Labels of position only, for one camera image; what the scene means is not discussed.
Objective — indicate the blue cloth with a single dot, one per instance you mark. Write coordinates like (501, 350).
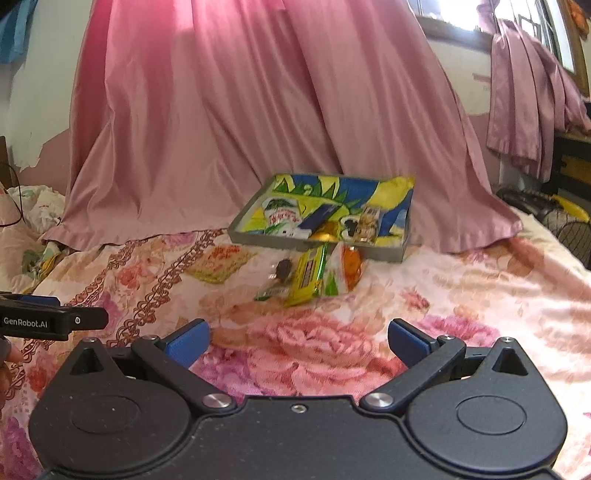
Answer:
(16, 32)

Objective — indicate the yellow packet with red print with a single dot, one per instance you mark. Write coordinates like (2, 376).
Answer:
(219, 264)

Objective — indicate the brown nut snack packet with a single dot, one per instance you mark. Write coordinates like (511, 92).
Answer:
(367, 226)

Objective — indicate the white pouch with red print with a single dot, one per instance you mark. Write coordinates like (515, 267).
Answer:
(279, 217)

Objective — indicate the gold foil snack packet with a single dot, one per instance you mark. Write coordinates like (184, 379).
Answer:
(322, 234)

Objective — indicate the orange wall decoration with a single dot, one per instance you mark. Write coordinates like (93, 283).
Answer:
(579, 14)

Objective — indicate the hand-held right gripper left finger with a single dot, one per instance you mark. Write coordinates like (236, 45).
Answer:
(187, 344)

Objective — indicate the person's left hand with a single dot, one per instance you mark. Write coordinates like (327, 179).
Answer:
(8, 369)

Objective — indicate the pink floral blanket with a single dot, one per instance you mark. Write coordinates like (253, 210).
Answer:
(323, 332)

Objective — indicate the grey tray with dragon print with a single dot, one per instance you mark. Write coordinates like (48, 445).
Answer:
(392, 221)

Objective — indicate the large pink curtain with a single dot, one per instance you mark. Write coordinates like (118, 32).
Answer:
(231, 115)

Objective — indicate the orange and white snack packet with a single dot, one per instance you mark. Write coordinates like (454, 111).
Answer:
(344, 272)

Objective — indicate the green snack packet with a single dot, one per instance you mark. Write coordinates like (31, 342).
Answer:
(272, 286)

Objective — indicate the black shelf unit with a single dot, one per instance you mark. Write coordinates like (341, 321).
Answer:
(575, 157)

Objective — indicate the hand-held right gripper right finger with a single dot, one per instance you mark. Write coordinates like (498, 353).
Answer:
(408, 344)

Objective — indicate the white floral cloth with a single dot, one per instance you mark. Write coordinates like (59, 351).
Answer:
(34, 207)

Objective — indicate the blue snack bar packet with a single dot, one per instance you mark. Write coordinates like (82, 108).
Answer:
(321, 217)

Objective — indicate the tied pink curtain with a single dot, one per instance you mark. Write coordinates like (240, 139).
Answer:
(526, 101)

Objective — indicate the yellow snack packet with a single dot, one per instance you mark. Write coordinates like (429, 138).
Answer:
(307, 277)

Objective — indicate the yellow item on fan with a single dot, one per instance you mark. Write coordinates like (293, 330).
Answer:
(564, 205)

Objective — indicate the window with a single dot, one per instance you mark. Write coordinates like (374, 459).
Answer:
(452, 18)

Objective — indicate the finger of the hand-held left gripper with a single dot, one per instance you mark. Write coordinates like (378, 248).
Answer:
(90, 319)
(37, 301)

